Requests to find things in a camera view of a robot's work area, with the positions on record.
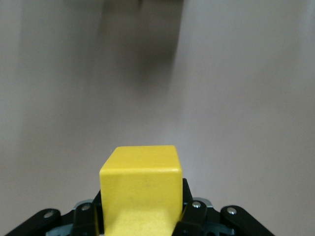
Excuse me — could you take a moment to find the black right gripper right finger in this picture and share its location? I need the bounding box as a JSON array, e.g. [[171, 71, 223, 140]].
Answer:
[[172, 177, 274, 236]]

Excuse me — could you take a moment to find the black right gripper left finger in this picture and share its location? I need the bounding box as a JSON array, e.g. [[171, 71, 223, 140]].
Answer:
[[4, 188, 105, 236]]

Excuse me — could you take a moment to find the yellow wooden block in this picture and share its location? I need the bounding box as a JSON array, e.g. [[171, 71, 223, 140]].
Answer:
[[98, 145, 184, 236]]

